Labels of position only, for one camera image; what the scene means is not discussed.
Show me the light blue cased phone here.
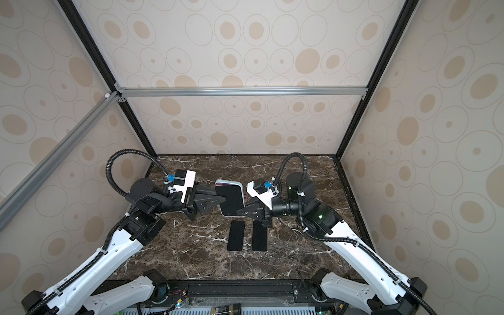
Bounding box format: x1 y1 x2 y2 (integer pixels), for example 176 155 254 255
215 179 245 217

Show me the phone with black screen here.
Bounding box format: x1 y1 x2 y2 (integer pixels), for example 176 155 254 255
251 220 268 251

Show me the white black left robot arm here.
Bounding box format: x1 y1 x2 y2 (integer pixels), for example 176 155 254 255
22 178 226 314

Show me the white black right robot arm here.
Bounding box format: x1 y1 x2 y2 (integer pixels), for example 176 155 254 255
238 173 429 314

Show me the dark bottle at front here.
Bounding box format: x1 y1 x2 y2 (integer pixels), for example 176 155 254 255
210 303 242 315

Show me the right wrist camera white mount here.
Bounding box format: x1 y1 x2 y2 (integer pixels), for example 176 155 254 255
247 177 280 210

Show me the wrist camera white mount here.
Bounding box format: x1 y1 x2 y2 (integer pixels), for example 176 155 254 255
164 169 196 203
247 177 280 210

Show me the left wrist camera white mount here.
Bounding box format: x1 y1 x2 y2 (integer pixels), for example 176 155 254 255
164 169 196 203

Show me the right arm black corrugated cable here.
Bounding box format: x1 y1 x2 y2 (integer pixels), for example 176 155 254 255
273 152 438 315

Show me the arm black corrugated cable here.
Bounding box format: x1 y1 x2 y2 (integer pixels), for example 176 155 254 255
273 152 438 315
25 148 170 315

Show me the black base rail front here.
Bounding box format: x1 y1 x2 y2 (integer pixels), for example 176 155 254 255
78 278 355 315

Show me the horizontal aluminium rail back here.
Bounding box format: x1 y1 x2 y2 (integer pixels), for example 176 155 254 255
116 86 368 97

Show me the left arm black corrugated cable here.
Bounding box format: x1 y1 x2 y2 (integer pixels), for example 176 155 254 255
25 148 170 315

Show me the diagonal aluminium rail left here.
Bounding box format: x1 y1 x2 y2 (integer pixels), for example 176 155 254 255
1 91 119 230

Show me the black corner frame post left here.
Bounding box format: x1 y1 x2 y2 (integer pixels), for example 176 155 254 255
57 0 158 157

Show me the black corner frame post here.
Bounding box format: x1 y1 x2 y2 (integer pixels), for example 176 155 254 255
335 0 419 161
57 0 158 157

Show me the black corner frame post right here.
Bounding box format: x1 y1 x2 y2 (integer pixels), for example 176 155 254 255
335 0 419 161

